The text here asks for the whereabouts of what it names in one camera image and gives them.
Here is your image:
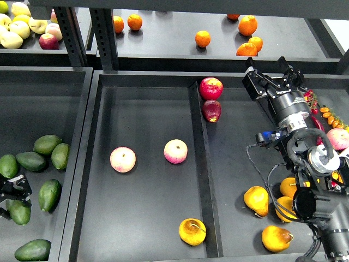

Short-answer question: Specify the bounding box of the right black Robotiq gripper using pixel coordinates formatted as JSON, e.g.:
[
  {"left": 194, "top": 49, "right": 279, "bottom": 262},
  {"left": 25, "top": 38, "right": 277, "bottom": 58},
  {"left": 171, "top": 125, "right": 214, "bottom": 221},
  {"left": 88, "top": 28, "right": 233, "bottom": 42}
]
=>
[{"left": 242, "top": 56, "right": 308, "bottom": 101}]

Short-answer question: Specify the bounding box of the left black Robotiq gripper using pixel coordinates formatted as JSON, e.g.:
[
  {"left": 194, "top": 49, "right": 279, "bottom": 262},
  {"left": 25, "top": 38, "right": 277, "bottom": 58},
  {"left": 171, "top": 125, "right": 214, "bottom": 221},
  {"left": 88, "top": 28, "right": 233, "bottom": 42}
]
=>
[{"left": 0, "top": 175, "right": 32, "bottom": 220}]

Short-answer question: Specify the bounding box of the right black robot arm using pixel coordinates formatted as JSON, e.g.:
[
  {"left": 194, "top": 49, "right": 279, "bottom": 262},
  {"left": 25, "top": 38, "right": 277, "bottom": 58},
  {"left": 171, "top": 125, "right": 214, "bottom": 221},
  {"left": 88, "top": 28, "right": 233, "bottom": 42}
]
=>
[{"left": 242, "top": 57, "right": 348, "bottom": 261}]

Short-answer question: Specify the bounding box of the bright green avocado far left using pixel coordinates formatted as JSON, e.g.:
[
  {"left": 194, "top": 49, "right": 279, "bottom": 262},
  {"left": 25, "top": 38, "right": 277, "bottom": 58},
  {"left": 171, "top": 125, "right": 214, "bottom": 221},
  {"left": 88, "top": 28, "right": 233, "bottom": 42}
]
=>
[{"left": 0, "top": 154, "right": 19, "bottom": 179}]

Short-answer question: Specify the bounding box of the dark green avocado middle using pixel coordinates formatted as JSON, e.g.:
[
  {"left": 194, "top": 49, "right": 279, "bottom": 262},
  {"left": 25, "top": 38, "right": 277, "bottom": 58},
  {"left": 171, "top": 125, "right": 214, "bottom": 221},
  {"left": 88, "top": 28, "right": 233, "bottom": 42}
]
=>
[{"left": 16, "top": 152, "right": 46, "bottom": 172}]

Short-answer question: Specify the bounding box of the dark avocado bottom left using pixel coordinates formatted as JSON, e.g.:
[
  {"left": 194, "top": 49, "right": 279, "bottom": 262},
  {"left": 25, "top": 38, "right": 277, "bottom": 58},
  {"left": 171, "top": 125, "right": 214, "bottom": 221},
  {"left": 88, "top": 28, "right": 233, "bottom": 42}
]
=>
[{"left": 14, "top": 239, "right": 51, "bottom": 261}]

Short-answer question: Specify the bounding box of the light green avocado top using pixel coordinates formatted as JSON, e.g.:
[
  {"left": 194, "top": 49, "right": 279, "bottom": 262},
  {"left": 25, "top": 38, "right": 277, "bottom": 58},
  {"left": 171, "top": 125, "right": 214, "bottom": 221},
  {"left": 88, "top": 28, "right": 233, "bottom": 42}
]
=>
[{"left": 33, "top": 135, "right": 62, "bottom": 156}]

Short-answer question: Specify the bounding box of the orange front right shelf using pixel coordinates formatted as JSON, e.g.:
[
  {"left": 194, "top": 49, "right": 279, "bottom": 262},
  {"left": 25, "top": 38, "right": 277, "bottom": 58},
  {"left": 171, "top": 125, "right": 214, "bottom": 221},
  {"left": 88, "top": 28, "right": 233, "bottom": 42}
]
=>
[{"left": 236, "top": 43, "right": 258, "bottom": 57}]

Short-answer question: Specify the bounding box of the orange shelf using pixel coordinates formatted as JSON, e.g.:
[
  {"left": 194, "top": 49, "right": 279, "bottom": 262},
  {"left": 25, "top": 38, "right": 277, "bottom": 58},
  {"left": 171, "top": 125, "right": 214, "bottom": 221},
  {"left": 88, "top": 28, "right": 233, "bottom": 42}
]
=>
[
  {"left": 195, "top": 31, "right": 211, "bottom": 48},
  {"left": 113, "top": 16, "right": 124, "bottom": 33},
  {"left": 236, "top": 43, "right": 258, "bottom": 57},
  {"left": 127, "top": 14, "right": 143, "bottom": 31}
]

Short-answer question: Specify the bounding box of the upper cherry tomato bunch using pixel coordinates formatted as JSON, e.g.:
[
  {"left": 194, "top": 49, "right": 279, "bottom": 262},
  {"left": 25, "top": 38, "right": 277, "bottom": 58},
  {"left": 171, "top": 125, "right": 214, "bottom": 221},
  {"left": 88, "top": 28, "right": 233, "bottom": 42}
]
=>
[{"left": 303, "top": 90, "right": 318, "bottom": 115}]

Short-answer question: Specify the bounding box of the orange behind front right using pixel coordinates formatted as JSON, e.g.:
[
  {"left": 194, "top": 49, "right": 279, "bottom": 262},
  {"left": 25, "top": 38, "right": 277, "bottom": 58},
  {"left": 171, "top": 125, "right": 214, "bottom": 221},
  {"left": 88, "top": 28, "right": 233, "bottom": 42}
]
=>
[{"left": 248, "top": 37, "right": 263, "bottom": 52}]

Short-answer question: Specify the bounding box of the large orange top right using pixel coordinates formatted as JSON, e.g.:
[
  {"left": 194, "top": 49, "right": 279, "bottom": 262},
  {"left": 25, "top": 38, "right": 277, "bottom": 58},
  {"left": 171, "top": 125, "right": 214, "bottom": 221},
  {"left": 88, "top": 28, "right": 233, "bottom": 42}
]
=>
[{"left": 238, "top": 15, "right": 258, "bottom": 36}]

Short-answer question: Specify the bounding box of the bright red apple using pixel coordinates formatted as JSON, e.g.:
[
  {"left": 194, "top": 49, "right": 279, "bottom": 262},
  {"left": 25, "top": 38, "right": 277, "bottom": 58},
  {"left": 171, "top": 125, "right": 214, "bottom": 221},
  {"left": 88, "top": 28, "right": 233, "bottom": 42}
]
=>
[{"left": 199, "top": 78, "right": 224, "bottom": 100}]

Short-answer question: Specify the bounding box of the dark red apple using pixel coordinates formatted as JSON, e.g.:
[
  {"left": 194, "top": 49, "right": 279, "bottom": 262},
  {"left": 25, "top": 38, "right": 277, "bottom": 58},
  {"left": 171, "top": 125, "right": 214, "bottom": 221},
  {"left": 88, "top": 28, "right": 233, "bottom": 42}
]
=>
[{"left": 201, "top": 99, "right": 222, "bottom": 123}]

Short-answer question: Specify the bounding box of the orange cherry tomato bunch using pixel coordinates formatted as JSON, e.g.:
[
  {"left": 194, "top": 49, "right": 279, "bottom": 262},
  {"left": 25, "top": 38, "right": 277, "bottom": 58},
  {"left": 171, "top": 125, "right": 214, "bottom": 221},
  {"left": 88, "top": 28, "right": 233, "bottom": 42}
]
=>
[{"left": 320, "top": 106, "right": 348, "bottom": 132}]

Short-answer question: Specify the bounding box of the orange partly hidden top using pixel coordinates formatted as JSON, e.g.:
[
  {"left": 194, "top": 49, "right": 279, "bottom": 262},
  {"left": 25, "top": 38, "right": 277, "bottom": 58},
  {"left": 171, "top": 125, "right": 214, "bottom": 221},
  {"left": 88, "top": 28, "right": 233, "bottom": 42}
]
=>
[{"left": 226, "top": 14, "right": 240, "bottom": 20}]

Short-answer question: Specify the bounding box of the red chili pepper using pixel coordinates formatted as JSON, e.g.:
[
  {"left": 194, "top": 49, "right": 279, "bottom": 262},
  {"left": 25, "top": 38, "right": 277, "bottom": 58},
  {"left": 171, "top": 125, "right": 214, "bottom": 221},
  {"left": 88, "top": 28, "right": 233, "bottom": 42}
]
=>
[{"left": 310, "top": 115, "right": 324, "bottom": 145}]

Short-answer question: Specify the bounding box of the orange centre shelf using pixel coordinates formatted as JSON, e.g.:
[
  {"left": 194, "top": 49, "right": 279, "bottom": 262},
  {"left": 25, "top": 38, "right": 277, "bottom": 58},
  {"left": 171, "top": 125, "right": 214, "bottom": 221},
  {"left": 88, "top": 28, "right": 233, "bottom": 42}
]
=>
[{"left": 195, "top": 31, "right": 211, "bottom": 48}]

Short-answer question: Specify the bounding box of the pink apple right tray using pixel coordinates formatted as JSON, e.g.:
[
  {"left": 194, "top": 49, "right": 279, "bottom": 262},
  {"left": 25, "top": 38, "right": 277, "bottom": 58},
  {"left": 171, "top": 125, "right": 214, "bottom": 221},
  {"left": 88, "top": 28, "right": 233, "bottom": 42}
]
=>
[{"left": 327, "top": 128, "right": 348, "bottom": 151}]

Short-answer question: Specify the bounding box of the black left tray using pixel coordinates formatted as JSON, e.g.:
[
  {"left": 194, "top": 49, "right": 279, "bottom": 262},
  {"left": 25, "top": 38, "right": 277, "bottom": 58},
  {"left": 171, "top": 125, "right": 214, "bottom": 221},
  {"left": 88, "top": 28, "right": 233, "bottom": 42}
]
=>
[{"left": 1, "top": 67, "right": 92, "bottom": 261}]

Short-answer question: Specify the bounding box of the black tray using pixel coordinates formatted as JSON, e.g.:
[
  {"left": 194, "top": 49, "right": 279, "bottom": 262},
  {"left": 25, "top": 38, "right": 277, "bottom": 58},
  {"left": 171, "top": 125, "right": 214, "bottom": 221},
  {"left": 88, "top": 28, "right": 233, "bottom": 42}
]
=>
[
  {"left": 1, "top": 67, "right": 92, "bottom": 261},
  {"left": 68, "top": 70, "right": 349, "bottom": 262}
]

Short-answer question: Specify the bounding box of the white price label card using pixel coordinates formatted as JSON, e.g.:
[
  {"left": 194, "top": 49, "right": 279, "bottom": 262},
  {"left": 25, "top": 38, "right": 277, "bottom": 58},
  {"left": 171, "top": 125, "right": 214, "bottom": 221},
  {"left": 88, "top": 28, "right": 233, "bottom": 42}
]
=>
[{"left": 339, "top": 148, "right": 349, "bottom": 159}]

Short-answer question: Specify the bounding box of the lower cherry tomato bunch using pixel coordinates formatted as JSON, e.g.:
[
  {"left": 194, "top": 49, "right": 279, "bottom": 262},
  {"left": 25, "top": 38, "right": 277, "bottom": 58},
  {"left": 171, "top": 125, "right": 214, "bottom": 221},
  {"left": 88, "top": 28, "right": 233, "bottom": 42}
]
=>
[{"left": 331, "top": 170, "right": 344, "bottom": 188}]

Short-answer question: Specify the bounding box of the pink apple left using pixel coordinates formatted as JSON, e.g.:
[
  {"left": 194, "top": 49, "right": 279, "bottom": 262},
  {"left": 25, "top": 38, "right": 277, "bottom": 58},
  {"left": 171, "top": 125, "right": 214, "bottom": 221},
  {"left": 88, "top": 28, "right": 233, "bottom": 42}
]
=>
[{"left": 110, "top": 147, "right": 136, "bottom": 173}]

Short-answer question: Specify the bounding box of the pink apple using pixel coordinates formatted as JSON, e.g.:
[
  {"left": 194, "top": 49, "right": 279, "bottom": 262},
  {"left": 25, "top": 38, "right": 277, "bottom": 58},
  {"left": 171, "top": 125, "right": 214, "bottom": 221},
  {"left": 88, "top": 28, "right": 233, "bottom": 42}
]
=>
[
  {"left": 110, "top": 147, "right": 136, "bottom": 173},
  {"left": 164, "top": 139, "right": 188, "bottom": 164}
]

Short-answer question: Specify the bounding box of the pink apple centre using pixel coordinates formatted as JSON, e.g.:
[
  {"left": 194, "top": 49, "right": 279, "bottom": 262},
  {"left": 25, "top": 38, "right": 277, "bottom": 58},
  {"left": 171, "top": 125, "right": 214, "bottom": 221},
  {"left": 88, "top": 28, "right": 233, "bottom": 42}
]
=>
[{"left": 164, "top": 139, "right": 188, "bottom": 164}]

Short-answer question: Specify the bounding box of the black upper right shelf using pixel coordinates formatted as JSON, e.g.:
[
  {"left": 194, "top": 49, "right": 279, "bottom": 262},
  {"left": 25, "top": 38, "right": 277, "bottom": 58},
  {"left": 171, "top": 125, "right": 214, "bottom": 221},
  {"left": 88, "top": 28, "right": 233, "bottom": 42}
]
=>
[{"left": 115, "top": 10, "right": 348, "bottom": 74}]

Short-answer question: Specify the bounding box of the black shelf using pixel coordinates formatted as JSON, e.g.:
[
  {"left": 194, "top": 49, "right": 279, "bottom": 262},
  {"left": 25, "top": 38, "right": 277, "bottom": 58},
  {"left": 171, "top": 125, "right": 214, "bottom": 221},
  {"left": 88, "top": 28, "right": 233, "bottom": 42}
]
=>
[
  {"left": 0, "top": 0, "right": 95, "bottom": 68},
  {"left": 115, "top": 10, "right": 348, "bottom": 74}
]

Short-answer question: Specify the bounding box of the black middle tray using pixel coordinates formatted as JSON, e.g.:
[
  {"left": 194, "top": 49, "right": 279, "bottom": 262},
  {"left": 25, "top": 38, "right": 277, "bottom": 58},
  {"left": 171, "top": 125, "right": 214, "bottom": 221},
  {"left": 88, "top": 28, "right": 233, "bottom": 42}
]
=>
[{"left": 68, "top": 70, "right": 349, "bottom": 262}]

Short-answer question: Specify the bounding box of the black upper left shelf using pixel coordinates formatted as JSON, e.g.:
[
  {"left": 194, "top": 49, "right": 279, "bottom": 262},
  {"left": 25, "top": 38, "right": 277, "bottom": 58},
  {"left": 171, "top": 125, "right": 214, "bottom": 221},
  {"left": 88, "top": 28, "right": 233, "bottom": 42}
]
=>
[{"left": 0, "top": 0, "right": 95, "bottom": 68}]

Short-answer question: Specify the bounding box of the pale yellow apple front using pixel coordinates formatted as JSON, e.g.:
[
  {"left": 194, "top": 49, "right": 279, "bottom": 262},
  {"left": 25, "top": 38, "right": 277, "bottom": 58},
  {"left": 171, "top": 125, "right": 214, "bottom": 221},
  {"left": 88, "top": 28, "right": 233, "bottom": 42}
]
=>
[{"left": 1, "top": 32, "right": 23, "bottom": 49}]

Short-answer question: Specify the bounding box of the red apple upper shelf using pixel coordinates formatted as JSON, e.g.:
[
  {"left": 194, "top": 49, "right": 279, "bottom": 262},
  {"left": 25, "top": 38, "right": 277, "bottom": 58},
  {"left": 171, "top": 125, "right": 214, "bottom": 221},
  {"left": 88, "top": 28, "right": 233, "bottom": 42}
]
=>
[{"left": 39, "top": 33, "right": 59, "bottom": 50}]

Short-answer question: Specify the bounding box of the orange far left shelf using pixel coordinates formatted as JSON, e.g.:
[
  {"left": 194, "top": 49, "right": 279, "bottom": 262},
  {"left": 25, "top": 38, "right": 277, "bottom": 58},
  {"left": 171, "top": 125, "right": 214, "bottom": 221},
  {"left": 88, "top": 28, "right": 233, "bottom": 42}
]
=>
[{"left": 113, "top": 16, "right": 124, "bottom": 33}]

